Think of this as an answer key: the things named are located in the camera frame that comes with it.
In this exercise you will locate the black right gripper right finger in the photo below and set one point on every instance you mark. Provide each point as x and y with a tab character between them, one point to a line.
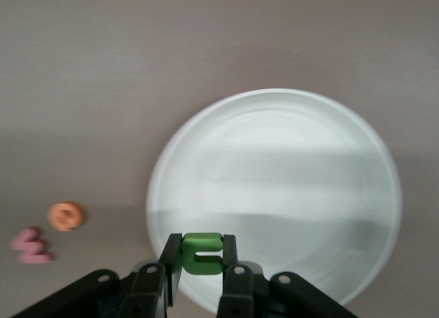
240	287

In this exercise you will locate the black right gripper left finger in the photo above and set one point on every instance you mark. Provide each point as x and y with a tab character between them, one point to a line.
147	280

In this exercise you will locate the green foam letter u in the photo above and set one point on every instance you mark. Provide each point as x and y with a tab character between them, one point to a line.
202	242

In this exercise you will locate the orange foam letter e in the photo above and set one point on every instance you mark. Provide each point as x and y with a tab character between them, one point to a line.
53	211

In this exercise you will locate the pink foam letter w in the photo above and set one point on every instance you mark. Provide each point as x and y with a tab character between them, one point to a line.
32	253

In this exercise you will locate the beige round plate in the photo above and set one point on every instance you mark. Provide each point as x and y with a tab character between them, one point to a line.
274	167

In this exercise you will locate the brown table cover sheet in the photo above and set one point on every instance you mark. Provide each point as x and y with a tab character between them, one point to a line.
103	92

